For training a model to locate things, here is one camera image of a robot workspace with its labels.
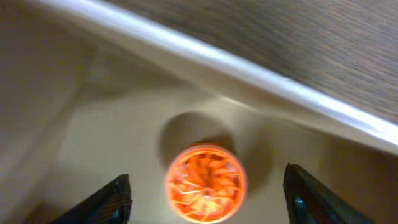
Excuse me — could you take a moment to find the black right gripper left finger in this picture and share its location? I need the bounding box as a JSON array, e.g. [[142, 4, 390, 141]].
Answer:
[[50, 174, 132, 224]]

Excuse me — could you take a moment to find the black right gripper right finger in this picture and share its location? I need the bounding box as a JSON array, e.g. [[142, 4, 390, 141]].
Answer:
[[283, 164, 373, 224]]

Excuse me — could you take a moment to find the orange round disc toy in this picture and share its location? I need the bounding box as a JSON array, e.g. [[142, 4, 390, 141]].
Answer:
[[165, 144, 248, 224]]

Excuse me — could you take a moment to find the pink square wooden box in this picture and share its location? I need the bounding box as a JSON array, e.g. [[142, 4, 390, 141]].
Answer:
[[1, 1, 397, 223]]

